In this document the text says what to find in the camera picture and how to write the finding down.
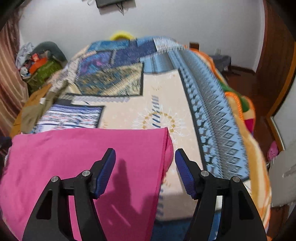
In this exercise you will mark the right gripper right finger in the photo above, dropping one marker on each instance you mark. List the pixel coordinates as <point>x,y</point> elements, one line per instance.
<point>239,218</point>

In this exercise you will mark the olive green pants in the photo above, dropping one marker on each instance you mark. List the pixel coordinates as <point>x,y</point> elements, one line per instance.
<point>45,103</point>

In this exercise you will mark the orange fleece blanket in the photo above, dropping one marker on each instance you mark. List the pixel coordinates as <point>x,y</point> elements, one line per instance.
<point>252,143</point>

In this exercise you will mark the striped pink curtain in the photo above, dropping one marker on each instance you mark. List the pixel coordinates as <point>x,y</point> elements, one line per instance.
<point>14,91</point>

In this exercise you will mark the pile of clothes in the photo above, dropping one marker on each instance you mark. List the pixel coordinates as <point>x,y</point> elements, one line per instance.
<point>37,64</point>

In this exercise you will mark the patterned blue bedspread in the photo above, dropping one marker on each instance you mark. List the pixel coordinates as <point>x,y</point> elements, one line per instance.
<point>144,84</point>

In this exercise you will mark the yellow round object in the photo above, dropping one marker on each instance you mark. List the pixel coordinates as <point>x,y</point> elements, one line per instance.
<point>122,35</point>

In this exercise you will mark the brown wooden door frame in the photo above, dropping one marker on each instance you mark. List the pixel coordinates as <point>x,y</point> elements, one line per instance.
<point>276,68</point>

